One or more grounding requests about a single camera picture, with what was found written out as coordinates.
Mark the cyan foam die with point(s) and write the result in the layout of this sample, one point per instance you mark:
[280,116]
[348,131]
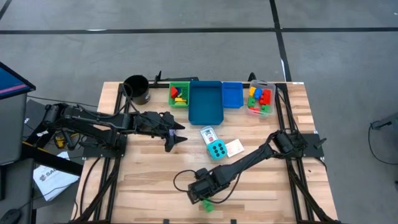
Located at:
[211,154]

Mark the black cup with monster face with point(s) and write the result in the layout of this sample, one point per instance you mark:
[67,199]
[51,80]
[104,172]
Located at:
[136,87]

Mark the black computer mouse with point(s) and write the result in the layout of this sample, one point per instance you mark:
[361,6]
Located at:
[9,217]

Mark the small blue bin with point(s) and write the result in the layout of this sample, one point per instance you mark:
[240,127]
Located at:
[233,95]

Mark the black case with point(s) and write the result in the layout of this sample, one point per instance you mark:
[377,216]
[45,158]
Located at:
[32,112]

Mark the red sloped brick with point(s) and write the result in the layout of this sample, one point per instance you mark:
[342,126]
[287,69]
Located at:
[174,92]

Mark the green two-stud block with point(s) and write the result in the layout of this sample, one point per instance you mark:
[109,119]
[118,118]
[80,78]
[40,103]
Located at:
[251,102]

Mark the large teal tray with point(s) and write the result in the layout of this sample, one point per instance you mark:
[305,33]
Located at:
[205,102]

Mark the black table clamp with bar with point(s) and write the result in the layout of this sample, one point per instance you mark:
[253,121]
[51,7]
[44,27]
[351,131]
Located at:
[158,77]

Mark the green four-stud block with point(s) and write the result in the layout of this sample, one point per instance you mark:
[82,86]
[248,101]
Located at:
[208,207]

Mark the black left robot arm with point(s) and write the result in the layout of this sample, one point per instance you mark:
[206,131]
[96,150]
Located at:
[93,119]

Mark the red studded toy block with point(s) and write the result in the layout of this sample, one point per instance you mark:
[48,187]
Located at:
[266,97]
[253,109]

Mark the clear plastic bin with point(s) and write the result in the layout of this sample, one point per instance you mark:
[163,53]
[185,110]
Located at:
[273,93]

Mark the green mesh basket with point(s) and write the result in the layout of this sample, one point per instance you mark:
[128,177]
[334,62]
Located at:
[185,91]

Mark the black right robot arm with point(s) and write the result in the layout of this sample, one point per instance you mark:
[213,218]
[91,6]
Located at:
[248,158]

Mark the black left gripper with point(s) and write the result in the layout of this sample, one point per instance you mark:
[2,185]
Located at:
[152,123]

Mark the bright green toy block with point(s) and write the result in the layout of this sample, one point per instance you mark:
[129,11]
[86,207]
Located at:
[265,109]

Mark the lime green brick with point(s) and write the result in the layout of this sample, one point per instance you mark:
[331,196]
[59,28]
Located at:
[181,103]

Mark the orange-backed card deck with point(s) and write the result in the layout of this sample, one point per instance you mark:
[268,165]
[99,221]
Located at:
[235,148]

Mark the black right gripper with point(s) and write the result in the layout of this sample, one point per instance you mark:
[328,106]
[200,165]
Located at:
[205,185]

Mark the black desk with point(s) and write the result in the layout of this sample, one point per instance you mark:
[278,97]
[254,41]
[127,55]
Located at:
[18,186]

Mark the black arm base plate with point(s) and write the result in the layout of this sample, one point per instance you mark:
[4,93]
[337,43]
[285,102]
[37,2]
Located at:
[314,152]
[93,152]

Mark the grey monitor with blue screen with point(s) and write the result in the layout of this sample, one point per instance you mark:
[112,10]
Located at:
[12,124]

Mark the black desk bar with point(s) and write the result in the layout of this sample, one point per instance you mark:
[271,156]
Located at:
[56,163]

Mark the white printed paper bag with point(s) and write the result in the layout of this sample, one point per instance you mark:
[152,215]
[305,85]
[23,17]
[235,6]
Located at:
[53,183]

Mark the black aluminium table frame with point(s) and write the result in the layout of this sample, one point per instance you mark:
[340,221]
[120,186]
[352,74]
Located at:
[294,193]

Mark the card deck in clear case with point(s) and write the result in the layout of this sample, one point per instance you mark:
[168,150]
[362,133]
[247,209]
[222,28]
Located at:
[209,134]

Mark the blue brick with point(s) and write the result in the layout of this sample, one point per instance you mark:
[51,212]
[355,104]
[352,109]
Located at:
[179,91]

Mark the yellow connector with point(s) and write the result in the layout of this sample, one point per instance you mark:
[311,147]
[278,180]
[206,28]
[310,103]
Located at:
[60,142]

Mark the yellow block with peg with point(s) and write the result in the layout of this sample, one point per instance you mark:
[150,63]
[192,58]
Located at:
[252,91]

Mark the yellow brick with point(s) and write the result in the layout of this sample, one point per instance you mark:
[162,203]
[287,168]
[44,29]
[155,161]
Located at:
[181,99]

